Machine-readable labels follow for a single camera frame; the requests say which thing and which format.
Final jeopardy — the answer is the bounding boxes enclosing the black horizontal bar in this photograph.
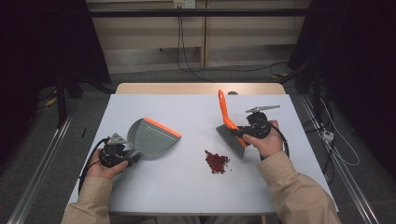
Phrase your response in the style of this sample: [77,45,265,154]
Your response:
[88,8,312,18]

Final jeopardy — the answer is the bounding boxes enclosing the person's right hand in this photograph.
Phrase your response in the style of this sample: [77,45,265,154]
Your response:
[242,119,284,160]

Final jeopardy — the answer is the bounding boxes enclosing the white wall socket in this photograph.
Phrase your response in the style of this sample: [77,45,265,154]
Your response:
[173,0,196,9]

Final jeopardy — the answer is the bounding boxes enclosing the black curtain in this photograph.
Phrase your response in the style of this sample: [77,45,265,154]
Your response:
[0,0,112,162]
[288,0,396,171]

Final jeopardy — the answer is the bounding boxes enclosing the wooden table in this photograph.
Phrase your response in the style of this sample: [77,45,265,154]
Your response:
[115,82,287,96]

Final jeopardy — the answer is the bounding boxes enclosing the black metal stand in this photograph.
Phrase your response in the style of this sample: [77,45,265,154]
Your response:
[55,69,82,129]

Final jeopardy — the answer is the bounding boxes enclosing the person's left hand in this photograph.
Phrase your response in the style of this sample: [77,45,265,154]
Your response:
[86,148,129,181]

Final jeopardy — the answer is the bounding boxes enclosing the white power adapter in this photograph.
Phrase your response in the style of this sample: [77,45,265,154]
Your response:
[321,130,335,143]

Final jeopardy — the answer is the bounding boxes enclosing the grey dustpan with orange rim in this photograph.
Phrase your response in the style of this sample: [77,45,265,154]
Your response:
[124,117,183,161]

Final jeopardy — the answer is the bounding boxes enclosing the metal floor rail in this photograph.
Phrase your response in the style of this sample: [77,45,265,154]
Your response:
[7,102,79,224]
[298,92,380,224]

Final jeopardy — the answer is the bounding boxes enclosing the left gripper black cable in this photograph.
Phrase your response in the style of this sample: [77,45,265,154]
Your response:
[78,137,110,194]

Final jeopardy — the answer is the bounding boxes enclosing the scatter of red kidney beans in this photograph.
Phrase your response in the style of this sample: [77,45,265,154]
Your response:
[204,149,232,175]

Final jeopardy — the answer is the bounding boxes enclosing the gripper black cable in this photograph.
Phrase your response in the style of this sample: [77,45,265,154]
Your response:
[78,137,110,194]
[264,119,290,159]

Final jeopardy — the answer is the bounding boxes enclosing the white table sheet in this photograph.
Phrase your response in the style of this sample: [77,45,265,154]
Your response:
[67,93,340,216]

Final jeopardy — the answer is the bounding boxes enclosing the white cable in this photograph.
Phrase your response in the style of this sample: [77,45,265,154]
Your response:
[319,97,361,167]

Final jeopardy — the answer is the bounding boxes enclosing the black socket cable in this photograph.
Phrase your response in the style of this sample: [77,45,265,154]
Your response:
[176,7,217,84]

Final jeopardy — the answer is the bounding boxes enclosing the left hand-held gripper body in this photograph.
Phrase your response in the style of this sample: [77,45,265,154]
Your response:
[99,133,134,169]

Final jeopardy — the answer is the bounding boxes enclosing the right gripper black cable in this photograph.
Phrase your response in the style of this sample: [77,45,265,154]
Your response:
[264,119,290,159]

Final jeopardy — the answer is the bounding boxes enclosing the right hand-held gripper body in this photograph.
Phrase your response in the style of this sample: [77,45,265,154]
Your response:
[245,105,281,140]

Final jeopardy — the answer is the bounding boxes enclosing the orange brush with grey bristles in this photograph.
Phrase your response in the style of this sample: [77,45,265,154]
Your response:
[215,89,250,160]

